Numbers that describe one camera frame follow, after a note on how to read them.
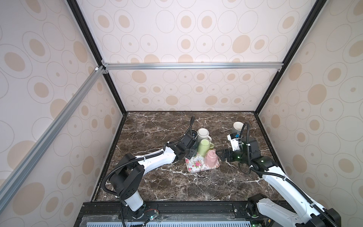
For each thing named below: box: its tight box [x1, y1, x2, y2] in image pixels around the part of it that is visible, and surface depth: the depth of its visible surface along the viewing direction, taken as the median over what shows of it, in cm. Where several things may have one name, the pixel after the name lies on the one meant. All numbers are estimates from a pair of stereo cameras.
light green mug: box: [197, 139, 215, 157], surface depth 91 cm
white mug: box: [197, 128, 213, 143], surface depth 99 cm
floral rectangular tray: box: [184, 153, 220, 174], surface depth 91 cm
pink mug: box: [204, 148, 219, 168], surface depth 85 cm
